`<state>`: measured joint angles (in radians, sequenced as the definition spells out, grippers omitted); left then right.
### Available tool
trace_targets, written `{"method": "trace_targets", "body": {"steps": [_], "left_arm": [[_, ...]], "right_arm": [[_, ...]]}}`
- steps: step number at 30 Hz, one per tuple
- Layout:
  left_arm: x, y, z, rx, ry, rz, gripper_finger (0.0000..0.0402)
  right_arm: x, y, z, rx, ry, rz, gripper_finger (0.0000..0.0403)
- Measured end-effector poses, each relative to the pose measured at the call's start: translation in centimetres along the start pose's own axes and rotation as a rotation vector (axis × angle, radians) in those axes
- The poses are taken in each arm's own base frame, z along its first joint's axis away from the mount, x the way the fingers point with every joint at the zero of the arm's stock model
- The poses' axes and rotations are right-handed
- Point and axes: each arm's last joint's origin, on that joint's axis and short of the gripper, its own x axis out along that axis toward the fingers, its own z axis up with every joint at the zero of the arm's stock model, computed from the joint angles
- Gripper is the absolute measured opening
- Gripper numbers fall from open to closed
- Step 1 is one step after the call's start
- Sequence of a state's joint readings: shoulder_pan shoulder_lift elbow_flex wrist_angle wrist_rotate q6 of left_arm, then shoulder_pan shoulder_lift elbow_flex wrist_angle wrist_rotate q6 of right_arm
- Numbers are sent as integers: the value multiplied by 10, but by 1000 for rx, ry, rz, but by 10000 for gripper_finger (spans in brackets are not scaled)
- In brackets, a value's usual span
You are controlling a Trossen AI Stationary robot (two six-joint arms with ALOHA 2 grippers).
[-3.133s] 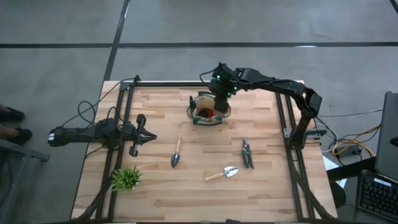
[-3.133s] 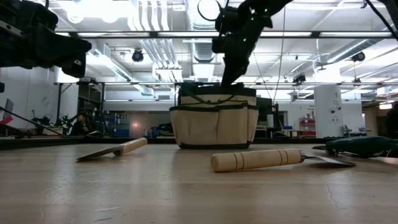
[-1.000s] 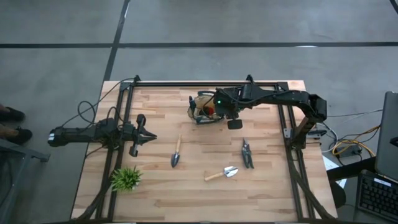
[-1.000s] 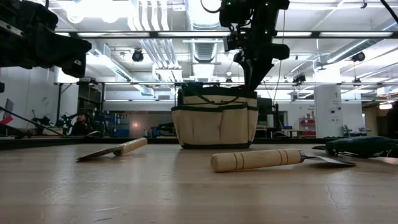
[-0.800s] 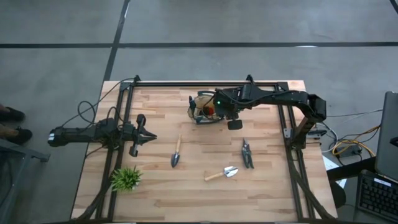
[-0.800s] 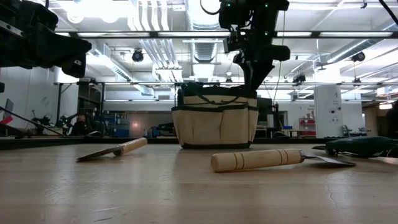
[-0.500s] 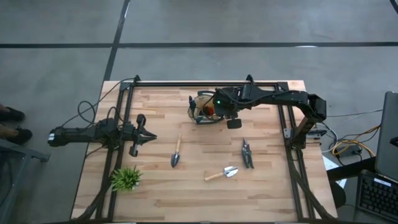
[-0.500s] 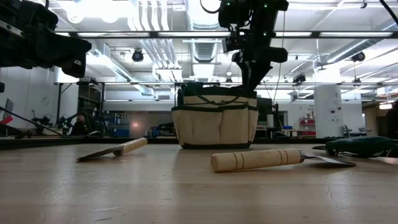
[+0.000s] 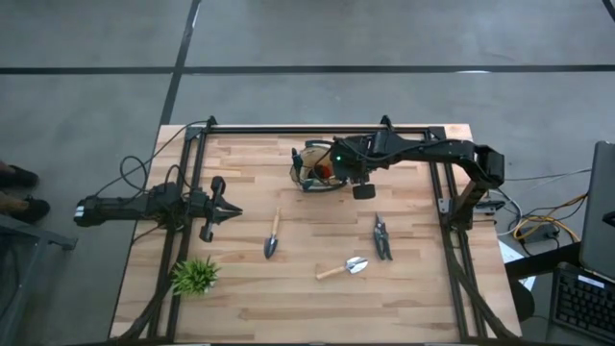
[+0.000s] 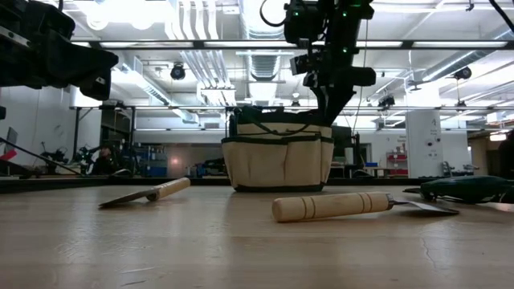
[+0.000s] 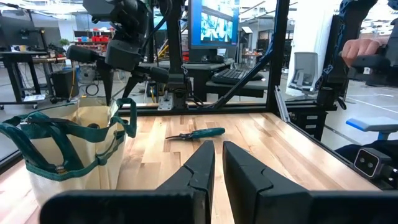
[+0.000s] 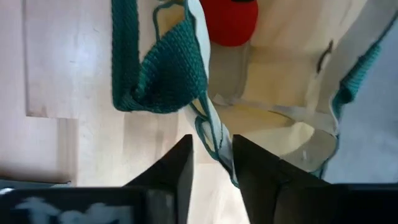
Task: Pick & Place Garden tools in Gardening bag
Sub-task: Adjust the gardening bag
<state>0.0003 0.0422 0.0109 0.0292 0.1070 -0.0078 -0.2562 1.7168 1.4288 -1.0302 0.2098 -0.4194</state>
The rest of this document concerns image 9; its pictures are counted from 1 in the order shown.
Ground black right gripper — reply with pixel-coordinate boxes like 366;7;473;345
331;136;377;201

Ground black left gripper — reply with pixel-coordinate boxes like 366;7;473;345
197;175;244;243

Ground beige green gardening bag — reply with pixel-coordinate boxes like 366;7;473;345
289;138;351;194

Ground green-handled pruning shears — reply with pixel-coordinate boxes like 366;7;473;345
372;213;394;262

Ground narrow dark-bladed wooden trowel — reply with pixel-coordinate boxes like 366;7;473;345
262;207;283;260

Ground small green artificial plant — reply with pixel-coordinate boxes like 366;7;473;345
170;256;222;297

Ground white paper sheet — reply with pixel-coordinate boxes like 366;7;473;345
498;238;537;292

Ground person's black shoe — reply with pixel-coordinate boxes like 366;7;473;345
0;191;52;225
0;162;39;189

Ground grey metal stand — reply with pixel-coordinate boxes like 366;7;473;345
0;213;79;346

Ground black power box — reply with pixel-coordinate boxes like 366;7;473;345
527;223;561;244

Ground black side desk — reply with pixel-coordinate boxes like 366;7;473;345
504;241;582;281

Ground open laptop computer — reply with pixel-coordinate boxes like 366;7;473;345
546;139;615;343

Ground black cable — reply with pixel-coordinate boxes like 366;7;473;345
93;118;210;198
160;162;193;193

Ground black aluminium table frame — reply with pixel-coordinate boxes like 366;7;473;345
109;113;525;345

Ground wide silver wooden-handled trowel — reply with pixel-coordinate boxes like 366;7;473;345
315;256;370;283

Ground white cable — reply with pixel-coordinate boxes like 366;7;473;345
497;190;524;237

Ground yellow cable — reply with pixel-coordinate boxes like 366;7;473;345
512;192;590;243

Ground grey cable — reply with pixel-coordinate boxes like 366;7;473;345
504;167;593;183

